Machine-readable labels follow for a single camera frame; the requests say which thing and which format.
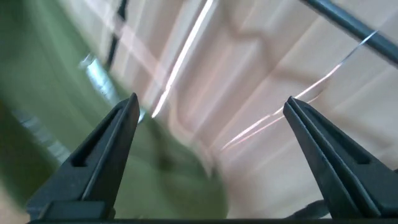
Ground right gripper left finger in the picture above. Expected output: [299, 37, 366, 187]
[26, 92, 141, 218]

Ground black clothes rack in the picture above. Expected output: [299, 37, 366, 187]
[105, 0, 398, 68]

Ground beige curtain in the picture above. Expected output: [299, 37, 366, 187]
[58, 0, 398, 218]

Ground pink clothes hanger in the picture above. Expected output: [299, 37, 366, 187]
[220, 30, 379, 152]

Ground green printed sleeveless shirt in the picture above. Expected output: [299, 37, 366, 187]
[0, 0, 229, 219]

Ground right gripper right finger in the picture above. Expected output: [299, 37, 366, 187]
[282, 96, 398, 218]

